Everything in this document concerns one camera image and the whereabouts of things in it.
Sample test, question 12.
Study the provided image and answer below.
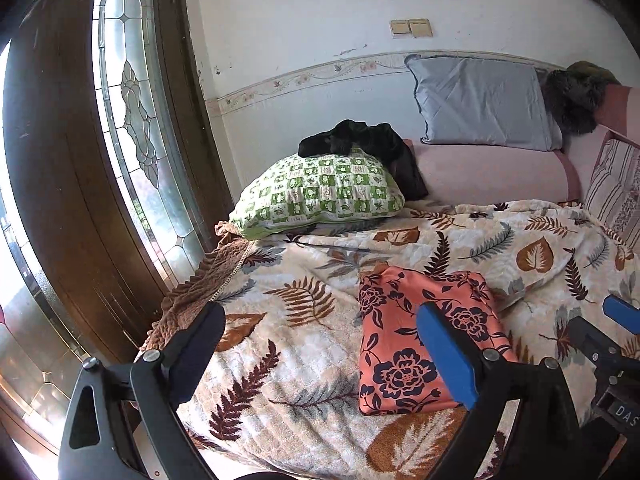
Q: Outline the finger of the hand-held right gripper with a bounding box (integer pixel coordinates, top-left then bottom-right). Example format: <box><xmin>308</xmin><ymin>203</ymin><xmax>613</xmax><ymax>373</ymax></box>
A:
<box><xmin>570</xmin><ymin>315</ymin><xmax>631</xmax><ymax>377</ymax></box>
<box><xmin>602</xmin><ymin>295</ymin><xmax>640</xmax><ymax>336</ymax></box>

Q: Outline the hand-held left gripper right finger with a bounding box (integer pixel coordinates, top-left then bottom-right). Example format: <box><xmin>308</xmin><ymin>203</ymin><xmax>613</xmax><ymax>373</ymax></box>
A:
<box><xmin>416</xmin><ymin>301</ymin><xmax>583</xmax><ymax>480</ymax></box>

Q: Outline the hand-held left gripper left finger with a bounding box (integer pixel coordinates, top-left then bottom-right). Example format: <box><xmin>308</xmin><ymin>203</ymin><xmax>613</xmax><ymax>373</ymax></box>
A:
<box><xmin>57</xmin><ymin>301</ymin><xmax>227</xmax><ymax>480</ymax></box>

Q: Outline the orange floral garment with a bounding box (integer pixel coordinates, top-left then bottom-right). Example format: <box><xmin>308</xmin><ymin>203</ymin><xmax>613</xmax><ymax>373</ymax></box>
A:
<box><xmin>357</xmin><ymin>266</ymin><xmax>521</xmax><ymax>417</ymax></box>

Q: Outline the brown ruffled cloth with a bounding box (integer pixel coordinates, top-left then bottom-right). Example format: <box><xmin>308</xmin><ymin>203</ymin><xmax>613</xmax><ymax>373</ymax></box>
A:
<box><xmin>135</xmin><ymin>220</ymin><xmax>251</xmax><ymax>356</ymax></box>

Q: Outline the leaf print blanket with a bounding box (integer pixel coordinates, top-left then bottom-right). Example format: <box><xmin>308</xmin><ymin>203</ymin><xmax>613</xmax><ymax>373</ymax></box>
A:
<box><xmin>140</xmin><ymin>199</ymin><xmax>640</xmax><ymax>480</ymax></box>

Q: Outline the striped floral cushion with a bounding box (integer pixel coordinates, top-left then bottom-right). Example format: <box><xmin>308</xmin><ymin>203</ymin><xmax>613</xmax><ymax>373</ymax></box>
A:
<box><xmin>582</xmin><ymin>130</ymin><xmax>640</xmax><ymax>246</ymax></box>

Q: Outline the black garment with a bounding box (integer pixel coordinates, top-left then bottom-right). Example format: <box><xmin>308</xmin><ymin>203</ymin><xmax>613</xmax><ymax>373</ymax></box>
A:
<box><xmin>298</xmin><ymin>119</ymin><xmax>430</xmax><ymax>201</ymax></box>

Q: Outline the green checkered pillow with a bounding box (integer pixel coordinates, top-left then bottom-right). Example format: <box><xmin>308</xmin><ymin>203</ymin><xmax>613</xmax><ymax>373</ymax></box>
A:
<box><xmin>229</xmin><ymin>147</ymin><xmax>407</xmax><ymax>241</ymax></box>

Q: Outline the dark furry cushion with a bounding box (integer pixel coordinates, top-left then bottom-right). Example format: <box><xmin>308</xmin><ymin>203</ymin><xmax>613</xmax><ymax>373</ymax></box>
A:
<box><xmin>540</xmin><ymin>69</ymin><xmax>612</xmax><ymax>136</ymax></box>

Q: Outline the brown wooden door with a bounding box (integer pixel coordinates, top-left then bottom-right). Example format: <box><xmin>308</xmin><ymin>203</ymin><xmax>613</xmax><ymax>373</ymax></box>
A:
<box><xmin>0</xmin><ymin>0</ymin><xmax>236</xmax><ymax>461</ymax></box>

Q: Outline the olive brown cloth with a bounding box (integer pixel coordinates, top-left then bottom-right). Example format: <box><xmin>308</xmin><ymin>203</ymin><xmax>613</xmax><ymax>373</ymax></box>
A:
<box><xmin>567</xmin><ymin>60</ymin><xmax>623</xmax><ymax>86</ymax></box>

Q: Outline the leaded glass door panel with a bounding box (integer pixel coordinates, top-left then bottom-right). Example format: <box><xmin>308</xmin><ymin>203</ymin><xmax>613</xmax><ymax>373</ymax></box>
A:
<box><xmin>91</xmin><ymin>0</ymin><xmax>211</xmax><ymax>281</ymax></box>

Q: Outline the grey pillow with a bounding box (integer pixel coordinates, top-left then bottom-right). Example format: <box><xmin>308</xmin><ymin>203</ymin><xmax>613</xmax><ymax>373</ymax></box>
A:
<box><xmin>405</xmin><ymin>54</ymin><xmax>565</xmax><ymax>152</ymax></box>

